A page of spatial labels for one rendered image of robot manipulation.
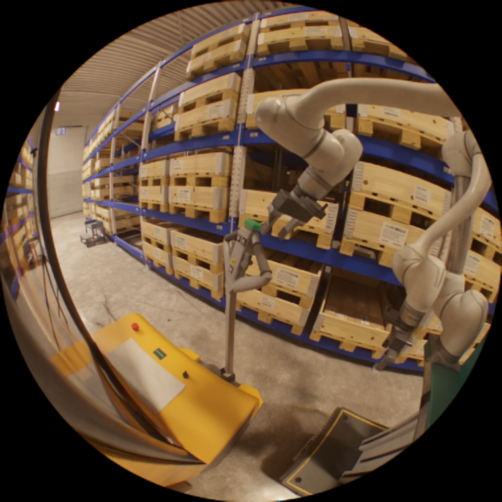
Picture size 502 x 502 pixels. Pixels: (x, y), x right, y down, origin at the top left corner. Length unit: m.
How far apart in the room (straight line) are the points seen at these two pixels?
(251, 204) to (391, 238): 1.12
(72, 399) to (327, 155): 0.55
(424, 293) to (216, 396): 0.74
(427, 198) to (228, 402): 1.59
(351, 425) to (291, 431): 0.48
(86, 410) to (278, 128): 0.52
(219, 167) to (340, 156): 1.35
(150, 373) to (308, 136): 0.93
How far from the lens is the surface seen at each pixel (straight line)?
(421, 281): 0.57
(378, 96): 0.37
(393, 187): 1.35
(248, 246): 0.67
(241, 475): 1.57
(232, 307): 0.82
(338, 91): 0.38
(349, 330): 1.69
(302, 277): 1.45
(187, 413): 0.71
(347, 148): 0.47
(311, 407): 1.76
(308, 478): 1.33
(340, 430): 1.43
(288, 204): 0.49
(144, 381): 0.79
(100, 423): 0.22
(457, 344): 0.80
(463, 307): 0.78
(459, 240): 0.85
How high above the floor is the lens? 1.56
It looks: 21 degrees down
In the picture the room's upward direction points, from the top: 6 degrees clockwise
